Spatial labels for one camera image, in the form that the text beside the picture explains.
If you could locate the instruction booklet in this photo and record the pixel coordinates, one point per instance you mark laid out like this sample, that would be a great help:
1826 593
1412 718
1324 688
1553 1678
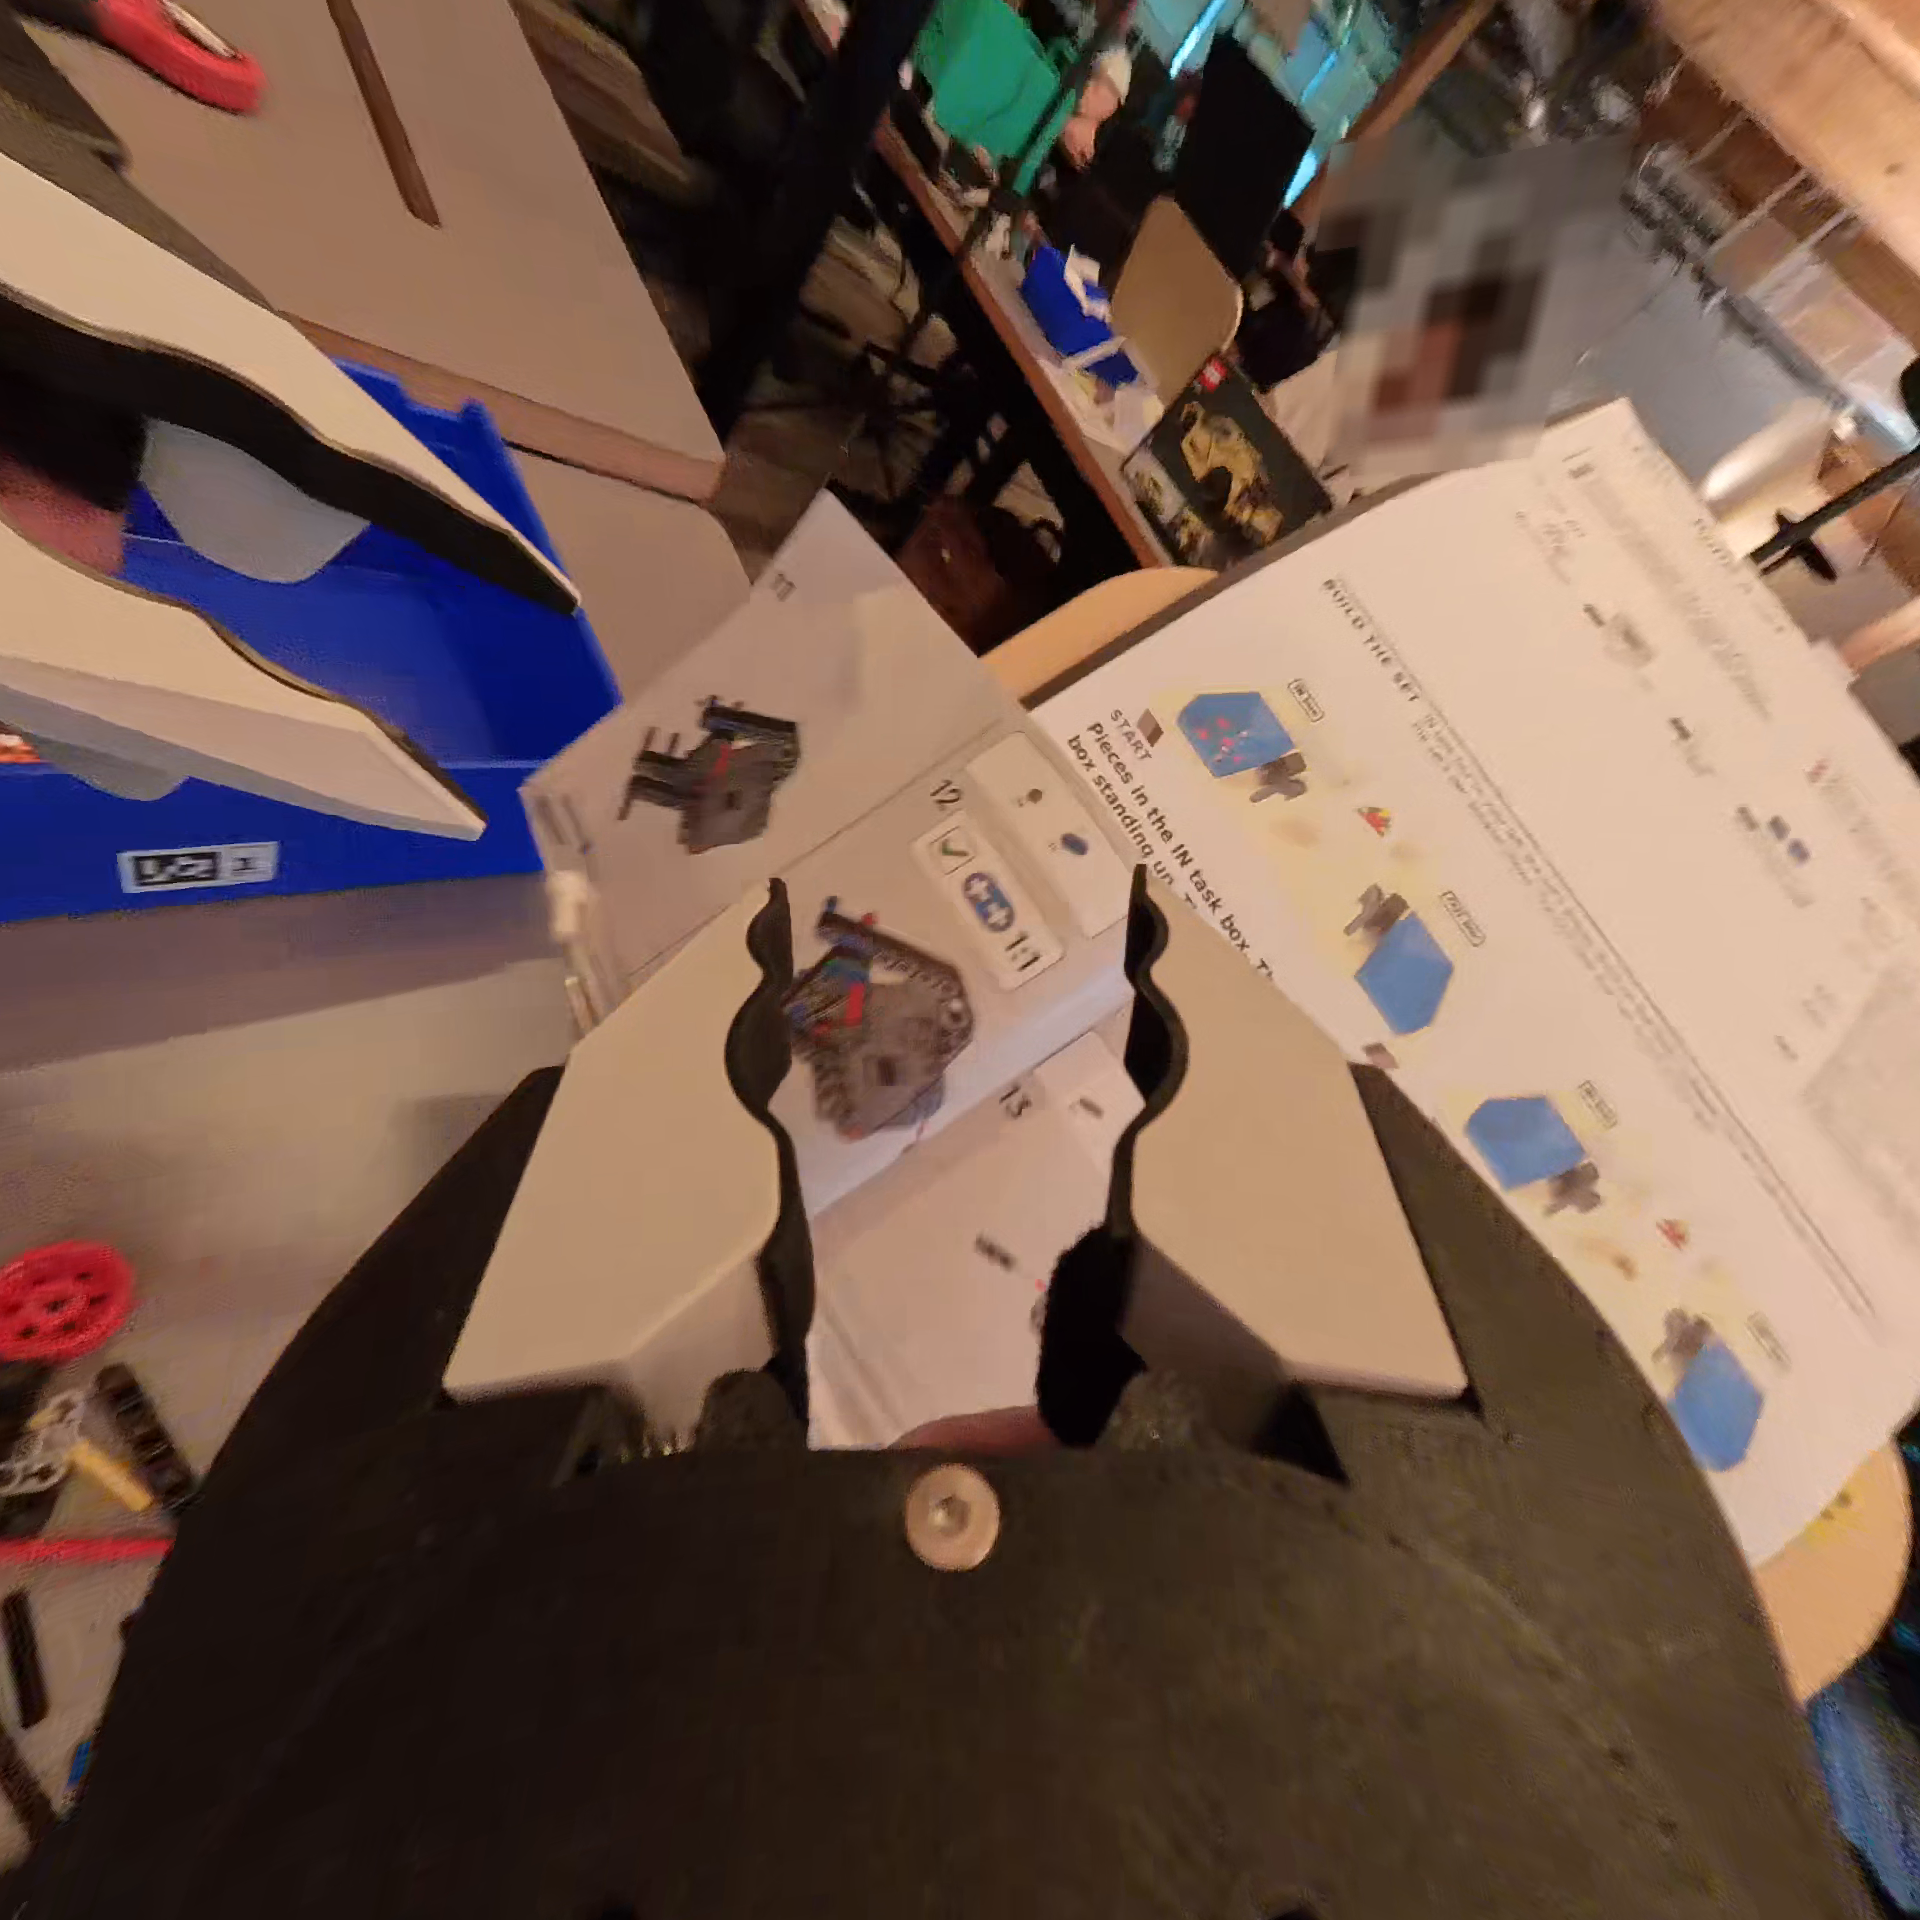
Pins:
838 704

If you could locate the beige chair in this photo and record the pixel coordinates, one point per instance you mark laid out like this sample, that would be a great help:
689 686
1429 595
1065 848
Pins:
1177 284

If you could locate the yellow toy axle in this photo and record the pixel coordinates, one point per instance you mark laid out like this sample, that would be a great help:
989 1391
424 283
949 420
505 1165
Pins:
112 1477

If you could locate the red toy wheel rim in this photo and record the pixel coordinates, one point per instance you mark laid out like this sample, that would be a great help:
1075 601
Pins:
60 1302

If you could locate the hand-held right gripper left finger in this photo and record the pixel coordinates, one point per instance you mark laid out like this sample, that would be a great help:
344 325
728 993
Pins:
629 1201

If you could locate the green panel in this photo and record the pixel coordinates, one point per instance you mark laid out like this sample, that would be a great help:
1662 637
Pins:
989 67

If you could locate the red toy axle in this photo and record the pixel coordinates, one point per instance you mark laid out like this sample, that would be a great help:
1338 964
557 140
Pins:
89 1548

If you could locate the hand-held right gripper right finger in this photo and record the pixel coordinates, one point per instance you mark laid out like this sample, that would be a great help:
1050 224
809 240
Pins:
1290 1201

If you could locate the printed instruction sheet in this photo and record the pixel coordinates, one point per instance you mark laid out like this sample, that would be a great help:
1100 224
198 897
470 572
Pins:
1500 840

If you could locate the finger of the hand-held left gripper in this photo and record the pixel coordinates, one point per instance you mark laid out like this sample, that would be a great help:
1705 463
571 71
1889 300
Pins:
180 692
180 300

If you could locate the yellow vehicle toy set box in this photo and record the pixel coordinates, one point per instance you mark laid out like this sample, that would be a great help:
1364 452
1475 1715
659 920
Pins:
1222 465

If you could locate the small blue bin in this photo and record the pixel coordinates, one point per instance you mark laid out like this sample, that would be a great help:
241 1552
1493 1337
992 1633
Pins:
1073 308

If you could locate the pile of toy brick pieces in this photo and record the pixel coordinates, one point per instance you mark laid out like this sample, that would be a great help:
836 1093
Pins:
134 1433

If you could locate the blue plastic bin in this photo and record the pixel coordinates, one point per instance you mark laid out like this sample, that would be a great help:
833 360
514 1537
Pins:
451 676

